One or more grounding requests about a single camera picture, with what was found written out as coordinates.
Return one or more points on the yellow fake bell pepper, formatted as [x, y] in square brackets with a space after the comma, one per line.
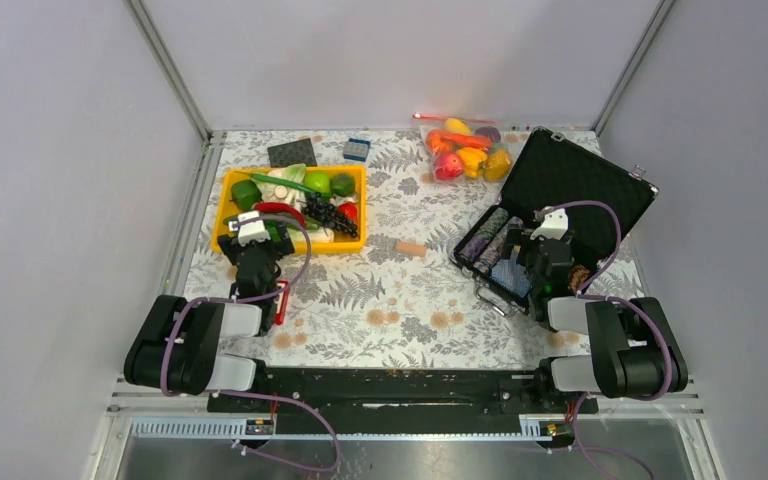
[473, 161]

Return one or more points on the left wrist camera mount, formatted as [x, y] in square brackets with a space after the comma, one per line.
[250, 228]

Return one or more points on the green fake long bean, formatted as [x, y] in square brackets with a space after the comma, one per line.
[287, 183]

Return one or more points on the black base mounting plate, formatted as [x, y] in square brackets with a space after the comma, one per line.
[401, 401]

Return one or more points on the black foam square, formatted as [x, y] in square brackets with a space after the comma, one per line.
[291, 153]

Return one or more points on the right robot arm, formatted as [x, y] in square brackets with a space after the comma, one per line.
[633, 352]

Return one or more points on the orange fake carrot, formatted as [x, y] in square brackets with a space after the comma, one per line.
[470, 141]

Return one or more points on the yellow fake lemon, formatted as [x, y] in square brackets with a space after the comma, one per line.
[456, 126]

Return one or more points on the green fake bell pepper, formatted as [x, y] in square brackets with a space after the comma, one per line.
[245, 194]

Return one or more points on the purple fake onion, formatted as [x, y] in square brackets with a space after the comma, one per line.
[489, 132]

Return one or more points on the red fake tomato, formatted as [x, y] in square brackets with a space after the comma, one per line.
[350, 211]

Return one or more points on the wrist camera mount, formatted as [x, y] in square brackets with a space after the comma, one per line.
[553, 223]
[250, 228]

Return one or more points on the clear zip top bag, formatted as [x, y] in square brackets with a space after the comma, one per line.
[427, 122]

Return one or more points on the light green fake apple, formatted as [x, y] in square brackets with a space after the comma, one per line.
[318, 181]

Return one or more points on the blue grey small box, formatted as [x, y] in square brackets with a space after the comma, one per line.
[356, 149]

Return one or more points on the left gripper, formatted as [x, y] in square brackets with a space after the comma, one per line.
[279, 248]

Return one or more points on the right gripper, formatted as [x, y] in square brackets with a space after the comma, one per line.
[520, 236]

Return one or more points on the wooden cork cylinder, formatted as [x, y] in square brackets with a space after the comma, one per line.
[411, 249]

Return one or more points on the red fake apple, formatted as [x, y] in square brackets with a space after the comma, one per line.
[447, 166]

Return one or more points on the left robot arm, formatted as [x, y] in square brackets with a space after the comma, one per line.
[177, 348]

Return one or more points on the red fake chili pepper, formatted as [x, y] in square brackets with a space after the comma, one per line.
[280, 209]

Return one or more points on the black poker chip case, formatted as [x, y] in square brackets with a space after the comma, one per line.
[602, 200]

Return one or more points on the fake orange tangerine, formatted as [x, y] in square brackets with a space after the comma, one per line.
[438, 142]

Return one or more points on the black fake grape bunch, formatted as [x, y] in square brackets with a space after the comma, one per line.
[328, 215]

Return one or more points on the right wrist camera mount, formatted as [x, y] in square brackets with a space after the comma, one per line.
[553, 223]

